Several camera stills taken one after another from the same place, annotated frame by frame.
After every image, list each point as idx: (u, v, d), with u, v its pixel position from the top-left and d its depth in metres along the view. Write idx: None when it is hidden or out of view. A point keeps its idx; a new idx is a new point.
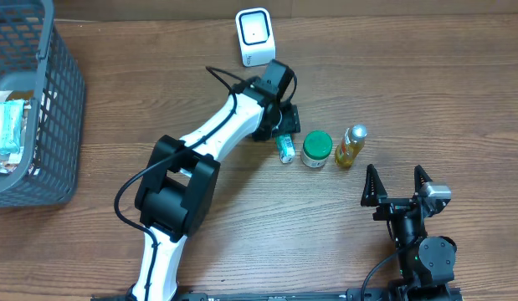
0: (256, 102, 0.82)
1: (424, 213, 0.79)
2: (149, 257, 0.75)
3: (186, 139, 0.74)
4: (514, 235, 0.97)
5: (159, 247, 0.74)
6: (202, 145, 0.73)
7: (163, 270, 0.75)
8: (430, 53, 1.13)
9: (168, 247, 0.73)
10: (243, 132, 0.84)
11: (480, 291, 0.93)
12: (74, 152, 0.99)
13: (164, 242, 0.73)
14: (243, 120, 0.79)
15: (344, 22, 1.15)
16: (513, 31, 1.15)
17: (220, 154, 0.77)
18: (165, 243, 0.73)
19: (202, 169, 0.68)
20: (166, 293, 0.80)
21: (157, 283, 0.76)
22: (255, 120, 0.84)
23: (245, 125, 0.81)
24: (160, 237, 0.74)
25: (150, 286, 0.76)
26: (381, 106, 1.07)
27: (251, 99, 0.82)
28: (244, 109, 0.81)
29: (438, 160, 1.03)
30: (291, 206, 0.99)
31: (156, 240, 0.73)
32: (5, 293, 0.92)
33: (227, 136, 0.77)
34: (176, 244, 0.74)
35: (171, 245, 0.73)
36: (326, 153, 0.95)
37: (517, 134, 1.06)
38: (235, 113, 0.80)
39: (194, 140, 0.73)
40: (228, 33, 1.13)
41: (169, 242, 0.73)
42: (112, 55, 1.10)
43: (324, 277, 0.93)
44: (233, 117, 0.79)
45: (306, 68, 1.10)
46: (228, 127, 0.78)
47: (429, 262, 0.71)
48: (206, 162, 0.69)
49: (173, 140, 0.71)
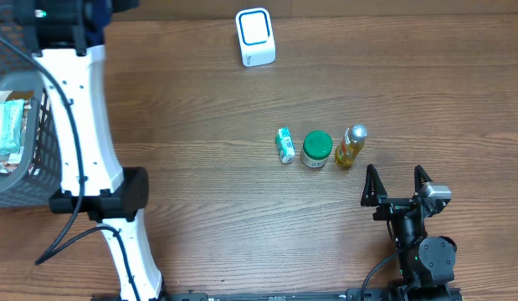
0: (79, 52, 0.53)
1: (424, 213, 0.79)
2: (117, 249, 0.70)
3: (69, 186, 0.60)
4: (514, 235, 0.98)
5: (121, 233, 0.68)
6: (87, 184, 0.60)
7: (137, 254, 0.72)
8: (431, 53, 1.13)
9: (130, 230, 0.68)
10: (102, 76, 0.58)
11: (480, 291, 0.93)
12: None
13: (122, 228, 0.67)
14: (86, 99, 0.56)
15: (344, 22, 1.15)
16: (512, 31, 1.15)
17: (109, 155, 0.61)
18: (124, 229, 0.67)
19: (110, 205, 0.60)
20: (156, 279, 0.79)
21: (138, 267, 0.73)
22: (97, 58, 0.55)
23: (94, 89, 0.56)
24: (115, 225, 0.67)
25: (134, 278, 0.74)
26: (381, 106, 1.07)
27: (64, 56, 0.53)
28: (70, 80, 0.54)
29: (438, 160, 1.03)
30: (291, 206, 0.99)
31: (114, 229, 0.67)
32: (5, 293, 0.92)
33: (97, 146, 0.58)
34: (135, 222, 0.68)
35: (130, 227, 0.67)
36: (326, 153, 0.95)
37: (517, 134, 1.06)
38: (71, 103, 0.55)
39: (76, 186, 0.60)
40: (229, 33, 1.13)
41: (127, 226, 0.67)
42: (112, 55, 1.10)
43: (324, 277, 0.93)
44: (75, 110, 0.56)
45: (306, 68, 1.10)
46: (84, 130, 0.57)
47: (429, 262, 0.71)
48: (107, 197, 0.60)
49: (58, 202, 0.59)
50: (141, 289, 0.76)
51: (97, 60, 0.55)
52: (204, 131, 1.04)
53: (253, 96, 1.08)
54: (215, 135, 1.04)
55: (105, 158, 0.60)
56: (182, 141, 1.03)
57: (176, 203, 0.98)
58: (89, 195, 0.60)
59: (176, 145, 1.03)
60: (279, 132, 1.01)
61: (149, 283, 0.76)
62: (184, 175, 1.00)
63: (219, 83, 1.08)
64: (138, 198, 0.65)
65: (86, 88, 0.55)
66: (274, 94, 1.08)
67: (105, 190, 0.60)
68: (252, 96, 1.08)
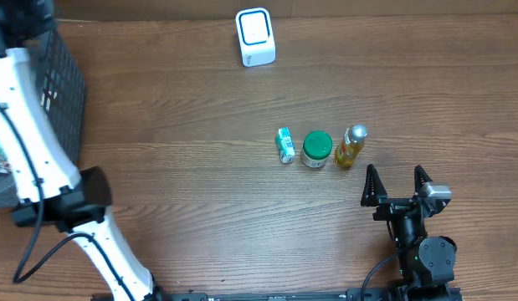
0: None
1: (424, 213, 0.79)
2: (96, 254, 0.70)
3: (27, 194, 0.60)
4: (514, 235, 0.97)
5: (96, 237, 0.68)
6: (44, 185, 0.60)
7: (117, 255, 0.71)
8: (431, 53, 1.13)
9: (104, 230, 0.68)
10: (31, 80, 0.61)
11: (480, 291, 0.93)
12: (74, 153, 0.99)
13: (95, 230, 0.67)
14: (21, 100, 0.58)
15: (345, 22, 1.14)
16: (513, 31, 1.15)
17: (59, 155, 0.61)
18: (98, 231, 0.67)
19: (71, 200, 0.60)
20: (146, 278, 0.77)
21: (124, 267, 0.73)
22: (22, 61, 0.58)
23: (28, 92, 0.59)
24: (87, 229, 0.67)
25: (121, 279, 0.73)
26: (381, 106, 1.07)
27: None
28: None
29: (438, 160, 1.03)
30: (291, 206, 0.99)
31: (87, 234, 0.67)
32: (6, 293, 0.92)
33: (43, 145, 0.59)
34: (107, 222, 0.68)
35: (104, 227, 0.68)
36: (326, 153, 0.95)
37: None
38: (5, 107, 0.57)
39: (34, 191, 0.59)
40: (228, 33, 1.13)
41: (100, 227, 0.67)
42: (112, 55, 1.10)
43: (324, 277, 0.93)
44: (12, 113, 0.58)
45: (306, 68, 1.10)
46: (26, 132, 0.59)
47: (429, 262, 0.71)
48: (68, 193, 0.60)
49: (22, 211, 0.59)
50: (133, 289, 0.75)
51: (22, 62, 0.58)
52: (203, 131, 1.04)
53: (253, 96, 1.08)
54: (215, 135, 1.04)
55: (55, 156, 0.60)
56: (182, 141, 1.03)
57: (176, 203, 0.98)
58: (49, 196, 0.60)
59: (175, 145, 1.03)
60: (279, 132, 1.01)
61: (138, 282, 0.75)
62: (184, 175, 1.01)
63: (219, 83, 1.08)
64: (102, 192, 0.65)
65: (16, 88, 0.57)
66: (274, 94, 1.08)
67: (64, 187, 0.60)
68: (252, 96, 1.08)
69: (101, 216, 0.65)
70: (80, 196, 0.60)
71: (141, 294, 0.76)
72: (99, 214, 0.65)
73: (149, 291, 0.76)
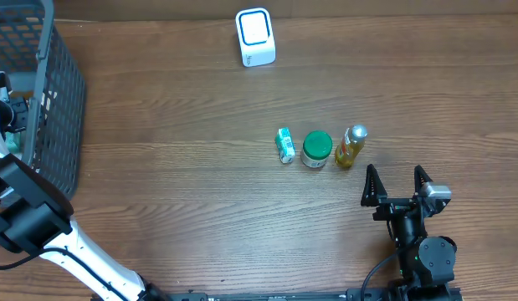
0: None
1: (424, 213, 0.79)
2: (76, 267, 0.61)
3: None
4: (514, 235, 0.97)
5: (69, 250, 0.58)
6: None
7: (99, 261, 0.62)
8: (431, 53, 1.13)
9: (75, 238, 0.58)
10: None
11: (480, 291, 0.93)
12: (74, 152, 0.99)
13: (68, 242, 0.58)
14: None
15: (344, 22, 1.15)
16: (512, 31, 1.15)
17: None
18: (69, 242, 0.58)
19: (7, 172, 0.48)
20: (135, 278, 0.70)
21: (110, 273, 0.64)
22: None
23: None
24: (58, 242, 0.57)
25: (110, 284, 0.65)
26: (381, 106, 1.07)
27: None
28: None
29: (438, 160, 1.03)
30: (291, 206, 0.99)
31: (60, 248, 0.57)
32: (5, 294, 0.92)
33: None
34: (76, 230, 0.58)
35: (74, 236, 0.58)
36: (326, 153, 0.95)
37: (517, 134, 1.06)
38: None
39: None
40: (228, 33, 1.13)
41: (69, 236, 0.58)
42: (112, 55, 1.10)
43: (324, 277, 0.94)
44: None
45: (306, 68, 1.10)
46: None
47: (429, 262, 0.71)
48: (2, 164, 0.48)
49: None
50: (125, 292, 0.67)
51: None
52: (203, 131, 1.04)
53: (253, 96, 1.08)
54: (215, 135, 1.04)
55: None
56: (182, 141, 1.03)
57: (176, 203, 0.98)
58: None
59: (176, 145, 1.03)
60: (279, 132, 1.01)
61: (129, 282, 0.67)
62: (184, 175, 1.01)
63: (220, 83, 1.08)
64: (59, 196, 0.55)
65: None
66: (274, 94, 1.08)
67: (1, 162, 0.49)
68: (252, 96, 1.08)
69: (64, 222, 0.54)
70: (21, 170, 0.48)
71: (135, 294, 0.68)
72: (58, 219, 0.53)
73: (141, 288, 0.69)
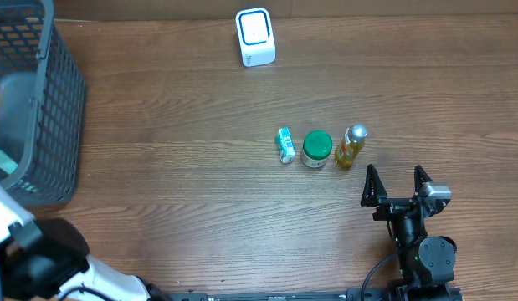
0: None
1: (424, 213, 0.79)
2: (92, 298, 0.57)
3: None
4: (514, 235, 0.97)
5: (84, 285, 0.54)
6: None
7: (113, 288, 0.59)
8: (431, 53, 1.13)
9: (91, 274, 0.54)
10: None
11: (480, 291, 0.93)
12: (74, 152, 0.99)
13: (84, 278, 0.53)
14: None
15: (344, 22, 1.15)
16: (512, 31, 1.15)
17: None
18: (85, 278, 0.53)
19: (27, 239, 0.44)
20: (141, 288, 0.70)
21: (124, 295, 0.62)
22: None
23: None
24: (74, 281, 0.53)
25: None
26: (381, 106, 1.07)
27: None
28: None
29: (438, 160, 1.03)
30: (291, 206, 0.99)
31: (76, 287, 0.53)
32: None
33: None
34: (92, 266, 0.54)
35: (90, 272, 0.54)
36: (326, 153, 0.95)
37: None
38: None
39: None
40: (228, 33, 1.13)
41: (87, 273, 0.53)
42: (112, 55, 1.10)
43: (323, 277, 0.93)
44: None
45: (306, 68, 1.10)
46: None
47: (429, 262, 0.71)
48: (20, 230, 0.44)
49: None
50: None
51: None
52: (203, 131, 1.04)
53: (253, 96, 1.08)
54: (215, 135, 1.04)
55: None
56: (182, 141, 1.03)
57: (176, 203, 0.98)
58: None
59: (176, 145, 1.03)
60: (279, 132, 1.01)
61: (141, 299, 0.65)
62: (184, 175, 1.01)
63: (220, 83, 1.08)
64: (72, 237, 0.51)
65: None
66: (274, 94, 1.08)
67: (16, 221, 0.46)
68: (252, 96, 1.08)
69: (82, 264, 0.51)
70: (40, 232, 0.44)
71: None
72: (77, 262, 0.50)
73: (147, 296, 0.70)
